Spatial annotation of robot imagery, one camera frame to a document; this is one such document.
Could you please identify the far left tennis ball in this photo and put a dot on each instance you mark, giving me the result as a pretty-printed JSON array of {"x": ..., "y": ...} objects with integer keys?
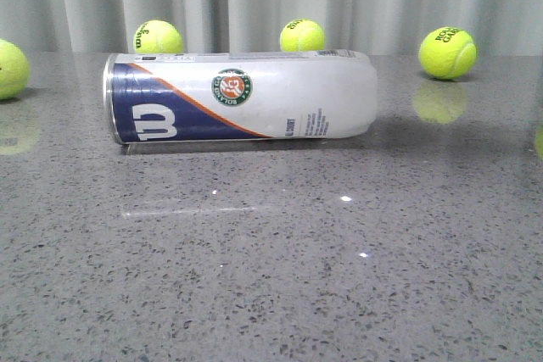
[{"x": 15, "y": 70}]

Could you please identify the centre tennis ball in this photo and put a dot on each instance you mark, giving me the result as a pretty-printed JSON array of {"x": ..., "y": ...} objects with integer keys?
[{"x": 302, "y": 35}]

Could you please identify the white Wilson tennis ball can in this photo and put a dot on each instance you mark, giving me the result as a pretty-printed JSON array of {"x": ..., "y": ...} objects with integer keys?
[{"x": 195, "y": 97}]

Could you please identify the right Roland Garros tennis ball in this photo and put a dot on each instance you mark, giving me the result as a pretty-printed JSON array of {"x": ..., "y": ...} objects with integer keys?
[{"x": 447, "y": 53}]

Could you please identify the grey pleated curtain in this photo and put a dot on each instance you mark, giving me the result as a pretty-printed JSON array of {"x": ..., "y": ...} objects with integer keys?
[{"x": 380, "y": 27}]

